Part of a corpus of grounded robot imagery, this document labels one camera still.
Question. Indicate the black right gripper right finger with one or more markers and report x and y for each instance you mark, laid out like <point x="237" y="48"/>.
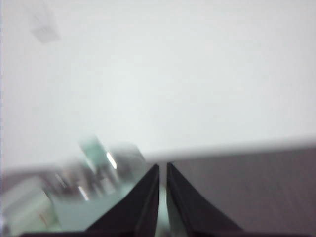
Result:
<point x="190" y="209"/>

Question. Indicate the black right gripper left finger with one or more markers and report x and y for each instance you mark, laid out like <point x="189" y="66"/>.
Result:
<point x="138" y="209"/>

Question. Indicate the glass lid with green knob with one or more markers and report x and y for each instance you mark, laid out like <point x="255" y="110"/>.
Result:
<point x="108" y="158"/>

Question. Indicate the green breakfast machine base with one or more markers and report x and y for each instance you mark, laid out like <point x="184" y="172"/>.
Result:
<point x="27" y="207"/>

